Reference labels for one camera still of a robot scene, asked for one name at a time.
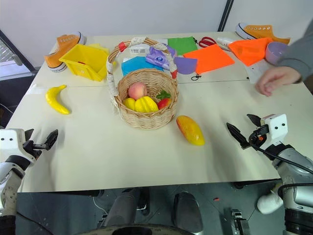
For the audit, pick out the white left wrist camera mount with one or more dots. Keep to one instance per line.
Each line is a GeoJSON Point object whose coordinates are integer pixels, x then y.
{"type": "Point", "coordinates": [9, 143]}

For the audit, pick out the white paper sheet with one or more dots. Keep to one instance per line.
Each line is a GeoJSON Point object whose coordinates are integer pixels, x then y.
{"type": "Point", "coordinates": [254, 71]}

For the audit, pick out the white bottle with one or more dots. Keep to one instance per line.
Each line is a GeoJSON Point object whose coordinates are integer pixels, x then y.
{"type": "Point", "coordinates": [223, 41]}

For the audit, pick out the grey sleeved forearm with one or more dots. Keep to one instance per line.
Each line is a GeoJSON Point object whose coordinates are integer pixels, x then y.
{"type": "Point", "coordinates": [300, 49]}

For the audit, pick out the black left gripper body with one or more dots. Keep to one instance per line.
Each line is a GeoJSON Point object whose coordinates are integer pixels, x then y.
{"type": "Point", "coordinates": [33, 150]}

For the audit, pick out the small yellow lemon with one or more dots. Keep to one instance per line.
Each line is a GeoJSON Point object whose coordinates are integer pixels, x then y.
{"type": "Point", "coordinates": [129, 103]}

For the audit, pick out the pink peach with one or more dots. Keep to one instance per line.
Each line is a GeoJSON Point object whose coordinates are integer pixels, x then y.
{"type": "Point", "coordinates": [137, 91]}

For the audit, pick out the black metal bracket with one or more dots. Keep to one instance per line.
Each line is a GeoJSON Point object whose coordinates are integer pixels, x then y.
{"type": "Point", "coordinates": [238, 220]}

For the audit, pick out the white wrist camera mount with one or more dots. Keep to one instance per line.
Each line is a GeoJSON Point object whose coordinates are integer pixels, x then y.
{"type": "Point", "coordinates": [9, 143]}
{"type": "Point", "coordinates": [277, 127]}

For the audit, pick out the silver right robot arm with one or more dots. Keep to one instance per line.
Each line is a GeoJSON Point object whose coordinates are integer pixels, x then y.
{"type": "Point", "coordinates": [293, 161]}

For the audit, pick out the blue cloth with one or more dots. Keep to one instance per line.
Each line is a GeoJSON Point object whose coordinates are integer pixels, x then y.
{"type": "Point", "coordinates": [134, 64]}

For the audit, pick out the dark metal window frame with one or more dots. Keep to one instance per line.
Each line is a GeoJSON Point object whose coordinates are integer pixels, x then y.
{"type": "Point", "coordinates": [17, 51]}

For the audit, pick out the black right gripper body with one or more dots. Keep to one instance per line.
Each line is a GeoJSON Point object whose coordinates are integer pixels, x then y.
{"type": "Point", "coordinates": [260, 137]}

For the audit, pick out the orange canvas sneaker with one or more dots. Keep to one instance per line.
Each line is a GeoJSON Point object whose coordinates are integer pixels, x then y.
{"type": "Point", "coordinates": [63, 42]}
{"type": "Point", "coordinates": [259, 30]}

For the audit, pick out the purple bowl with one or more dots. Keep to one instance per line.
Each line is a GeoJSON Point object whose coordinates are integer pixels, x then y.
{"type": "Point", "coordinates": [274, 55]}

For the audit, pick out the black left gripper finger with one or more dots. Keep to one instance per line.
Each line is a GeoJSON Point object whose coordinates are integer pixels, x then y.
{"type": "Point", "coordinates": [51, 139]}
{"type": "Point", "coordinates": [29, 134]}

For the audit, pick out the dark rounded shape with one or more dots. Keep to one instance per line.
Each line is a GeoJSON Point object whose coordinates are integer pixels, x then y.
{"type": "Point", "coordinates": [122, 208]}
{"type": "Point", "coordinates": [187, 210]}

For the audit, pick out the person's bare hand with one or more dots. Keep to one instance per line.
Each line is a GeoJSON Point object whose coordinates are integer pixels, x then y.
{"type": "Point", "coordinates": [281, 76]}

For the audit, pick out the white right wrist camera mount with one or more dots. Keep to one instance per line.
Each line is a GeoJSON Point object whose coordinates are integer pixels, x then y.
{"type": "Point", "coordinates": [277, 127]}

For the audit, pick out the yellow banana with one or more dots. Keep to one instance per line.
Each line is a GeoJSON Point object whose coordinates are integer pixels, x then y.
{"type": "Point", "coordinates": [56, 102]}

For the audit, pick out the black vertical pole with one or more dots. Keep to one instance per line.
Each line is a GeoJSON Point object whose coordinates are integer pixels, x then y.
{"type": "Point", "coordinates": [225, 14]}

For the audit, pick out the yellow red mango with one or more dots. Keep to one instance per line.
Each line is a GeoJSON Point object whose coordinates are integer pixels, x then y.
{"type": "Point", "coordinates": [190, 131]}

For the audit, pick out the white label card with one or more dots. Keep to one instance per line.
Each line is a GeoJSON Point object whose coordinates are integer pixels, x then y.
{"type": "Point", "coordinates": [138, 50]}

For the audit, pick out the crumpled orange cloth bag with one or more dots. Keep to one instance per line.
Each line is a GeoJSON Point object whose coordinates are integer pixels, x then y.
{"type": "Point", "coordinates": [249, 50]}

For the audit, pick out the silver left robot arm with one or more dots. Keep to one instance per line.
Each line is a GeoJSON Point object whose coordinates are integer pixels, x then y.
{"type": "Point", "coordinates": [9, 186]}

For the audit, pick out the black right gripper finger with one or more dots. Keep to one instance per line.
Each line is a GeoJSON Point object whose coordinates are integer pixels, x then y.
{"type": "Point", "coordinates": [238, 135]}
{"type": "Point", "coordinates": [255, 120]}

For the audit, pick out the white padded lump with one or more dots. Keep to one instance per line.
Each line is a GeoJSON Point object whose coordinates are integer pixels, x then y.
{"type": "Point", "coordinates": [269, 203]}

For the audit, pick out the red scissors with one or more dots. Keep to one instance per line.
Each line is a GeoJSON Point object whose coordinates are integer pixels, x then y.
{"type": "Point", "coordinates": [207, 42]}

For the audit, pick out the red strawberry with green leaves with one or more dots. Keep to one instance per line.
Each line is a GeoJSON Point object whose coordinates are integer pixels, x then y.
{"type": "Point", "coordinates": [164, 102]}

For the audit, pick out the green cloth bag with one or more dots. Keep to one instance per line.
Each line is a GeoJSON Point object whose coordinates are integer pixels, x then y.
{"type": "Point", "coordinates": [182, 45]}

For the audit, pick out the yellow plastic bin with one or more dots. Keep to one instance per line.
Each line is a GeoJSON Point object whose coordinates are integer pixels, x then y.
{"type": "Point", "coordinates": [85, 55]}

